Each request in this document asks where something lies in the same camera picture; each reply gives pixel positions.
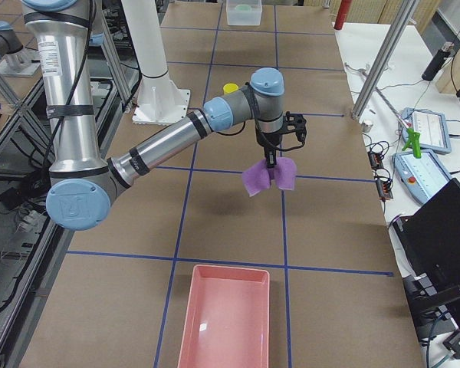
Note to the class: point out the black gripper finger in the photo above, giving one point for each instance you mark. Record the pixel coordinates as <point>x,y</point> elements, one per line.
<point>268,160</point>
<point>273,160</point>

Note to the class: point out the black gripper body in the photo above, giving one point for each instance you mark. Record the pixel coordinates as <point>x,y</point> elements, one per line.
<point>267,140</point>

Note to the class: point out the purple cloth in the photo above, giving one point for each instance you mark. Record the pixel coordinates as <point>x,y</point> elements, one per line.
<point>259,177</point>

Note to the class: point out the yellow plastic cup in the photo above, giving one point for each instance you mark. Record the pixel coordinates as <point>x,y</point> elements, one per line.
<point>230,88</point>

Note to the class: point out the pale green bowl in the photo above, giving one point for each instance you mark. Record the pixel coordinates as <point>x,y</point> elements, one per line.
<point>243,8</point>

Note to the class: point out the translucent white plastic box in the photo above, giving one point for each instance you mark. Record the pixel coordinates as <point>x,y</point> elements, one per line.
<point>243,18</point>

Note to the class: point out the small metal cylinder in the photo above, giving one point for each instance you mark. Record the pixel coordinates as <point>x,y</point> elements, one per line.
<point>367,125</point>

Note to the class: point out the near blue teach pendant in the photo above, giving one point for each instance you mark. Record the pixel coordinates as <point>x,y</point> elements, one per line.
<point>423,177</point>

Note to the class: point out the blue teach pendant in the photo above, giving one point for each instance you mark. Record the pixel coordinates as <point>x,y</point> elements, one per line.
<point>423,177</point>
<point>432,127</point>

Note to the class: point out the red cylinder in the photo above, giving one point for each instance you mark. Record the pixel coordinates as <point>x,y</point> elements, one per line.
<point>342,14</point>

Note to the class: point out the far blue teach pendant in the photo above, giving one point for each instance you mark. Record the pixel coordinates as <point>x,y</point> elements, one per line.
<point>432,127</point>

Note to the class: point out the pink plastic bin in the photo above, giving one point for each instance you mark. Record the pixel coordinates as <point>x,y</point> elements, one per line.
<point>227,318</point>

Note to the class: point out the black monitor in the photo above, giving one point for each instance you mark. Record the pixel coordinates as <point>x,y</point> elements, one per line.
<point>431,241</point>

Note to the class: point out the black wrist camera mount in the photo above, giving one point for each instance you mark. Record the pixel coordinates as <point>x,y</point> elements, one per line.
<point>295,123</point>

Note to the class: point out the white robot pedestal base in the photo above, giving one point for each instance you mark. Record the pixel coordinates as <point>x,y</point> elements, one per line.
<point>159,100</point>

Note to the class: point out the green handled reacher grabber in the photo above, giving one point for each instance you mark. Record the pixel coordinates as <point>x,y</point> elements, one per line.
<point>412,141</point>

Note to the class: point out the aluminium frame post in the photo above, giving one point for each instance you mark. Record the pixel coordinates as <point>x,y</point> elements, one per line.
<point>385,52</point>

